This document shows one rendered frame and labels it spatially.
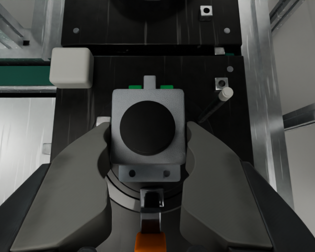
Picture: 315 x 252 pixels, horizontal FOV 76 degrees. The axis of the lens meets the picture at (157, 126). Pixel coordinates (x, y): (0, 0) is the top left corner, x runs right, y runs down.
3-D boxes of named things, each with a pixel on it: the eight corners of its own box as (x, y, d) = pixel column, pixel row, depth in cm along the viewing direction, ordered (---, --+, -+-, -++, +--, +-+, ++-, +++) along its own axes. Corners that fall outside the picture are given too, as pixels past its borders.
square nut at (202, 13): (210, 21, 27) (213, 15, 26) (199, 21, 27) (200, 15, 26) (210, 10, 28) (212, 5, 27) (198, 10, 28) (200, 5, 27)
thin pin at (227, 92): (204, 122, 23) (234, 97, 14) (197, 122, 22) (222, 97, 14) (204, 115, 23) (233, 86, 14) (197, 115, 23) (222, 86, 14)
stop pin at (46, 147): (65, 156, 28) (51, 154, 24) (57, 156, 28) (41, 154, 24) (66, 146, 28) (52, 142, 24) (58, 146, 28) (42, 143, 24)
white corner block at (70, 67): (96, 93, 27) (86, 81, 23) (62, 94, 27) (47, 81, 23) (98, 62, 28) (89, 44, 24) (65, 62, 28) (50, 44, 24)
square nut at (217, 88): (226, 92, 25) (229, 89, 24) (213, 92, 25) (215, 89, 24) (225, 80, 26) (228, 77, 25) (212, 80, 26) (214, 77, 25)
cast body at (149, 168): (176, 178, 17) (191, 189, 10) (124, 179, 17) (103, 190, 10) (174, 84, 19) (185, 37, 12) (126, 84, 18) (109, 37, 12)
